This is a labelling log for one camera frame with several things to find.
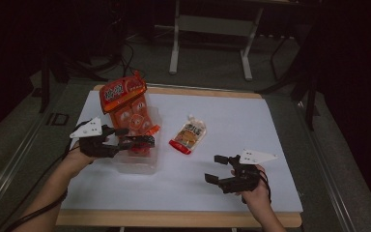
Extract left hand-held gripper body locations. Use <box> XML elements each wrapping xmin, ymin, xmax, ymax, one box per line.
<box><xmin>69</xmin><ymin>116</ymin><xmax>125</xmax><ymax>159</ymax></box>

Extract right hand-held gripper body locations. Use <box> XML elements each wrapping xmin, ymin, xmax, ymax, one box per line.
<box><xmin>218</xmin><ymin>148</ymin><xmax>278</xmax><ymax>195</ymax></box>

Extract black and red snack packet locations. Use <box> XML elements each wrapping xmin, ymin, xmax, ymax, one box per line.
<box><xmin>128</xmin><ymin>145</ymin><xmax>154</xmax><ymax>158</ymax></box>

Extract clear plastic container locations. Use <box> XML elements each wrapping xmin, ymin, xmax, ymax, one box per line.
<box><xmin>109</xmin><ymin>104</ymin><xmax>163</xmax><ymax>176</ymax></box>

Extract large orange food packet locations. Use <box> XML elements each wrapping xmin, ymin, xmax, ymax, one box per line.
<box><xmin>99</xmin><ymin>71</ymin><xmax>161</xmax><ymax>138</ymax></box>

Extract white snack packet red end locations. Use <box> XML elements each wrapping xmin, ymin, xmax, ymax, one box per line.
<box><xmin>168</xmin><ymin>114</ymin><xmax>208</xmax><ymax>156</ymax></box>

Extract person's right hand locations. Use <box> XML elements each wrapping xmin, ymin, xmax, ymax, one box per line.
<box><xmin>231</xmin><ymin>163</ymin><xmax>273</xmax><ymax>209</ymax></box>

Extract person's left hand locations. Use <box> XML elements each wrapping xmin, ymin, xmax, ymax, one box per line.
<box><xmin>61</xmin><ymin>143</ymin><xmax>95</xmax><ymax>177</ymax></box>

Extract white table sheet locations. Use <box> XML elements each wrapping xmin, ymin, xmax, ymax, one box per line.
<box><xmin>61</xmin><ymin>90</ymin><xmax>303</xmax><ymax>214</ymax></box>

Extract wooden table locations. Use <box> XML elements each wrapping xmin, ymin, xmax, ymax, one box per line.
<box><xmin>56</xmin><ymin>84</ymin><xmax>303</xmax><ymax>228</ymax></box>

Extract black metal stand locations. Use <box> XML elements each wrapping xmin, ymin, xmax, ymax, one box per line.
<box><xmin>255</xmin><ymin>28</ymin><xmax>325</xmax><ymax>131</ymax></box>
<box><xmin>38</xmin><ymin>47</ymin><xmax>73</xmax><ymax>114</ymax></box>

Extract white metal stand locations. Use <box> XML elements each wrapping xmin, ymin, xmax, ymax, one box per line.
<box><xmin>168</xmin><ymin>0</ymin><xmax>265</xmax><ymax>81</ymax></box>

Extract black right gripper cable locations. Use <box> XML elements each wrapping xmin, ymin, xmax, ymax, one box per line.
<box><xmin>259</xmin><ymin>169</ymin><xmax>273</xmax><ymax>205</ymax></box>

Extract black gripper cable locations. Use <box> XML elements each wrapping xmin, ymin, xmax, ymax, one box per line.
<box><xmin>0</xmin><ymin>120</ymin><xmax>93</xmax><ymax>232</ymax></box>
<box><xmin>259</xmin><ymin>169</ymin><xmax>273</xmax><ymax>205</ymax></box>

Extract black floor bracket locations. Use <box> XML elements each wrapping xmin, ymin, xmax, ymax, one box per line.
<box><xmin>45</xmin><ymin>112</ymin><xmax>71</xmax><ymax>127</ymax></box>

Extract black floor cables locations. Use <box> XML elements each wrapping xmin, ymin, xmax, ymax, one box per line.
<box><xmin>71</xmin><ymin>38</ymin><xmax>148</xmax><ymax>83</ymax></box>

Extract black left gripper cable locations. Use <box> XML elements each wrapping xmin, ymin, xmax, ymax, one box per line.
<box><xmin>0</xmin><ymin>120</ymin><xmax>93</xmax><ymax>232</ymax></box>

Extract metal floor rail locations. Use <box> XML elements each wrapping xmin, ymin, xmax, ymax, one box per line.
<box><xmin>295</xmin><ymin>100</ymin><xmax>360</xmax><ymax>232</ymax></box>
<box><xmin>0</xmin><ymin>105</ymin><xmax>51</xmax><ymax>223</ymax></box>

